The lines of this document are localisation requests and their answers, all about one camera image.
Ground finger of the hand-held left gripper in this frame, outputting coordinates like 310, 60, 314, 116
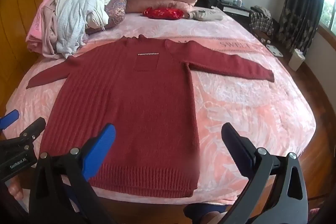
20, 117, 47, 140
0, 110, 20, 133

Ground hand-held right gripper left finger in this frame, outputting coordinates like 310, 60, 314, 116
29, 123, 118, 224

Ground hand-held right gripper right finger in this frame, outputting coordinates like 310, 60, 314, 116
221, 123, 309, 224

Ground dark red knit sweater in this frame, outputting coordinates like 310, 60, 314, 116
26, 34, 275, 199

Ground pile of light clothes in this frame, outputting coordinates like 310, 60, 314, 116
55, 0, 90, 59

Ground person's left hand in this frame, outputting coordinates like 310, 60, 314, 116
7, 175, 26, 201

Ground pink floral blanket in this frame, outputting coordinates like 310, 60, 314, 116
5, 5, 316, 207

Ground person's foot in blue sock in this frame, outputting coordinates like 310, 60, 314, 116
183, 202, 229, 224

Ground pink folded garment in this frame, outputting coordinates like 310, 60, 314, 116
26, 0, 50, 53

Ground white bathroom scale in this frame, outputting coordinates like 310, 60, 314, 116
266, 44, 285, 58

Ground lilac garment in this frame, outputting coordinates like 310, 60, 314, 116
78, 33, 91, 46

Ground white waste bin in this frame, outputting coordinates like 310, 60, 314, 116
288, 48, 306, 72

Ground wooden wardrobe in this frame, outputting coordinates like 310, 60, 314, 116
0, 0, 53, 115

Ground plaid cloth on chair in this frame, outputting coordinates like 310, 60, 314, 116
249, 5, 274, 36

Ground white zip jacket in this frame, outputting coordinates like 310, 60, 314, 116
85, 0, 113, 31

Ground beige folded garment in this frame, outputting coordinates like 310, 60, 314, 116
184, 9, 224, 22

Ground dark nightstand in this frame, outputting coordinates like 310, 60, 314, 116
219, 0, 253, 21

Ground purple patterned pillow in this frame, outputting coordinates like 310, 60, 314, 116
85, 0, 129, 34

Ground red embroidered pouch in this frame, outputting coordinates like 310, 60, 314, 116
142, 7, 184, 20

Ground dark patterned curtain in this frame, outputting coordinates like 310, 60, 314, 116
278, 0, 326, 54

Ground window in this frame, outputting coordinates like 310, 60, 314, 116
316, 0, 336, 39

